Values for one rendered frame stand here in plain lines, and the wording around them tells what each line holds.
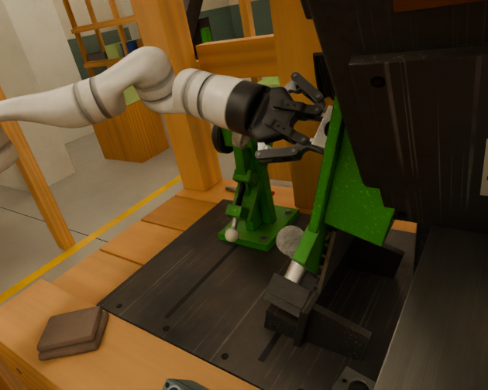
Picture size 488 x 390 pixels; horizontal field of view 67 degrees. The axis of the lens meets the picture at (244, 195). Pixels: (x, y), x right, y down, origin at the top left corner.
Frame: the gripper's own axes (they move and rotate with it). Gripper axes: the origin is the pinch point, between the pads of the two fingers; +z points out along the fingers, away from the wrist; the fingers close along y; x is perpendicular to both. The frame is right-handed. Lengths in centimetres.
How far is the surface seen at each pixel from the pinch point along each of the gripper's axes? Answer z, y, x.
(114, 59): -515, 142, 389
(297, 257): 3.2, -16.1, -2.7
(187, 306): -15.6, -33.0, 15.0
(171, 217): -42, -22, 39
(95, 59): -572, 136, 402
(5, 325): -45, -52, 7
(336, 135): 3.9, -3.7, -11.3
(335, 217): 5.4, -10.2, -3.2
